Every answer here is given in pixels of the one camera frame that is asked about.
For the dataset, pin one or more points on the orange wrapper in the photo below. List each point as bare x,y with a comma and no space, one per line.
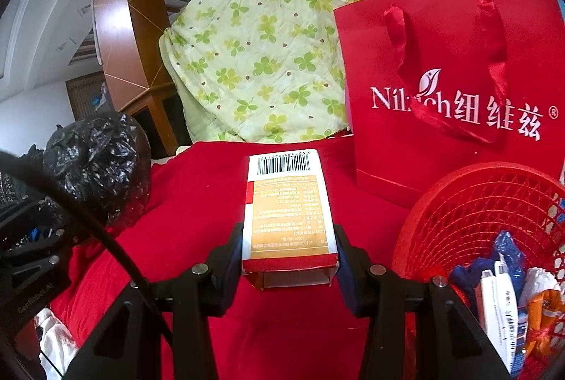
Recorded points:
547,309

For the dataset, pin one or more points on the green clover print quilt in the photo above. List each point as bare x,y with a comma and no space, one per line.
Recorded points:
265,53

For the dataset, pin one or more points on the long white box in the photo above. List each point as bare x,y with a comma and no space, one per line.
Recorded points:
499,318

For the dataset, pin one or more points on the brown door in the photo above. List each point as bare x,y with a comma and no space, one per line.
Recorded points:
84,97

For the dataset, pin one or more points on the black plastic bag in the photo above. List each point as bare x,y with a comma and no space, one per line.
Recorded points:
97,164

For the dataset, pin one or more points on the red paper gift bag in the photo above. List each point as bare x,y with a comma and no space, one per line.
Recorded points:
384,142

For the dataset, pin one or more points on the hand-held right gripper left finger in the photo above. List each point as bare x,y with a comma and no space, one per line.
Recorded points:
225,265

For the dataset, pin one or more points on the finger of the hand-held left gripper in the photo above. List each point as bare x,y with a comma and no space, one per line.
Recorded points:
53,250

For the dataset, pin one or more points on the wooden pillar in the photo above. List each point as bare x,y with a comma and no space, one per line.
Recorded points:
128,9

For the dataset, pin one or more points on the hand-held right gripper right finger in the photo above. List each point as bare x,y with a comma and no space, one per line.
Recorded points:
353,274

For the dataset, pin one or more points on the blue plastic bag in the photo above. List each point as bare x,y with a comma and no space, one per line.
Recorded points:
507,247

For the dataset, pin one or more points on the red plastic mesh basket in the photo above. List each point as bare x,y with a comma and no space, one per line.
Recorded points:
441,203

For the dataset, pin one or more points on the white cloth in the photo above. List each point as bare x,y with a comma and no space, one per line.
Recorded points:
57,344

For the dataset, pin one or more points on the white tissue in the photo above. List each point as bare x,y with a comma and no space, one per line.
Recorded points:
538,280

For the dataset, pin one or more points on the red fleece blanket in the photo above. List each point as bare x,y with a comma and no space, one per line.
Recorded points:
198,186

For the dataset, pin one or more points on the wooden cabinet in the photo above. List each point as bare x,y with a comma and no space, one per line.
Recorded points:
163,124

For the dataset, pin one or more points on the white orange carton box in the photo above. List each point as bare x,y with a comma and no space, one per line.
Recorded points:
287,221

